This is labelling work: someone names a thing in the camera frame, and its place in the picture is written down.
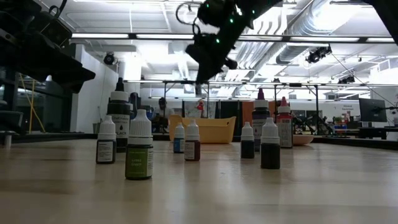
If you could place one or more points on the orange partition panel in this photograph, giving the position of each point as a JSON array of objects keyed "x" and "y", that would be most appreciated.
[{"x": 247, "y": 112}]

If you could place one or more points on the small orange-red dropper bottle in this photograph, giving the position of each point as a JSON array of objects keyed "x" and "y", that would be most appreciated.
[{"x": 192, "y": 151}]

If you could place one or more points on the large violet food coloring bottle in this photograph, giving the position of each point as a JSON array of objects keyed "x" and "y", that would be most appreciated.
[{"x": 260, "y": 112}]

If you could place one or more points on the large red food coloring bottle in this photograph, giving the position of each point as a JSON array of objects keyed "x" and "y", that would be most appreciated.
[{"x": 284, "y": 130}]

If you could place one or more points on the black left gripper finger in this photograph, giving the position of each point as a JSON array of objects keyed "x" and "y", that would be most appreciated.
[{"x": 74, "y": 76}]

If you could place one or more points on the large black food coloring bottle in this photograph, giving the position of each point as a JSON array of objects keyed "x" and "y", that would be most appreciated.
[{"x": 118, "y": 109}]

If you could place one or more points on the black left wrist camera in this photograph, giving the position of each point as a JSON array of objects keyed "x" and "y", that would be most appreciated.
[{"x": 51, "y": 29}]

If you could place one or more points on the person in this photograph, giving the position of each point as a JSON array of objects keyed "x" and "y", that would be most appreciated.
[{"x": 161, "y": 105}]

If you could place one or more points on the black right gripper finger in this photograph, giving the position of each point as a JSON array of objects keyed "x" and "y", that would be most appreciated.
[
  {"x": 202, "y": 70},
  {"x": 213, "y": 70}
]

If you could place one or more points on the black background workstation frame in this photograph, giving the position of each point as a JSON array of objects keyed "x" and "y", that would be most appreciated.
[{"x": 316, "y": 105}]

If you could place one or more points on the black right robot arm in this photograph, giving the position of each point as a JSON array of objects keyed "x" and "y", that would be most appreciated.
[{"x": 214, "y": 14}]

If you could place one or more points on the black ceiling mounted device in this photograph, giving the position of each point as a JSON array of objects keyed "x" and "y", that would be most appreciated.
[{"x": 317, "y": 55}]

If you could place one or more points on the yellow plastic bin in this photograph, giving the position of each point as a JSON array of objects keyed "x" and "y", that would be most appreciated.
[{"x": 214, "y": 132}]

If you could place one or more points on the pink plate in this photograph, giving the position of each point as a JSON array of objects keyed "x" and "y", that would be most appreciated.
[{"x": 303, "y": 140}]

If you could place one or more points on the small blue dropper bottle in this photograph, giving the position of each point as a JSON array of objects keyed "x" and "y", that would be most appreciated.
[{"x": 178, "y": 144}]

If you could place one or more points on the small green label dropper bottle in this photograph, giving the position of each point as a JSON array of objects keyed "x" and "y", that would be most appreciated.
[{"x": 138, "y": 161}]

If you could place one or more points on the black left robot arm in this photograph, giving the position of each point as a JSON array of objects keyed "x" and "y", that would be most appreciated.
[{"x": 14, "y": 14}]

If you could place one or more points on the black computer monitor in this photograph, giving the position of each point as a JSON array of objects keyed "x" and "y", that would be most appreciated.
[{"x": 372, "y": 110}]

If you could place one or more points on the black round ceiling camera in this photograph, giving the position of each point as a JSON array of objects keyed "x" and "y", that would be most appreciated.
[{"x": 109, "y": 58}]

